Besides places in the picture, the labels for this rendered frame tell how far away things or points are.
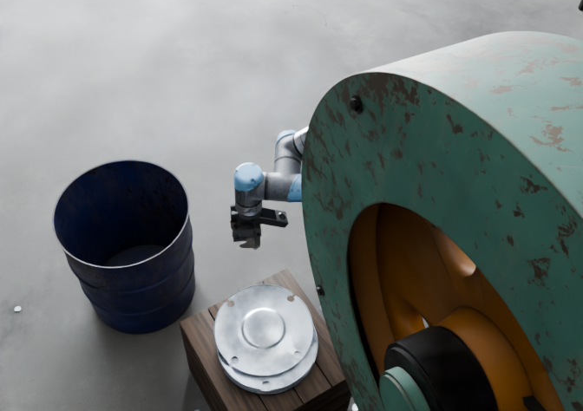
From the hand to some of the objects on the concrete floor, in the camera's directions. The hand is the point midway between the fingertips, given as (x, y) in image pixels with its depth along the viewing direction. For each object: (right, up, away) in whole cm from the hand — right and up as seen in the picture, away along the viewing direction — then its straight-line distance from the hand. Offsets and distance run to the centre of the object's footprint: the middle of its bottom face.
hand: (257, 244), depth 196 cm
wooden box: (+2, -50, +20) cm, 54 cm away
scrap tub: (-44, -19, +43) cm, 65 cm away
